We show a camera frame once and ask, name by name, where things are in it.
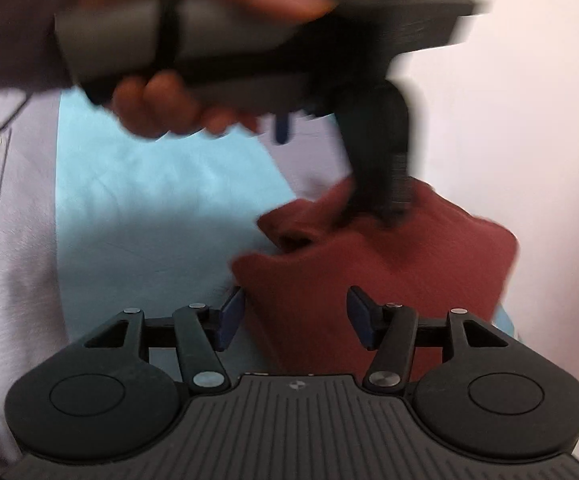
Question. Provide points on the dark red knit sweater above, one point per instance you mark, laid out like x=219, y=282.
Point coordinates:
x=437, y=258

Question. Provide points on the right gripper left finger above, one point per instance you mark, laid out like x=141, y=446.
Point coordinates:
x=202, y=332

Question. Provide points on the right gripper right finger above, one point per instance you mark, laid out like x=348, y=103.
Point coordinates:
x=387, y=330

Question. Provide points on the blue grey patterned bedsheet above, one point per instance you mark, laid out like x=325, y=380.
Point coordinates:
x=93, y=221

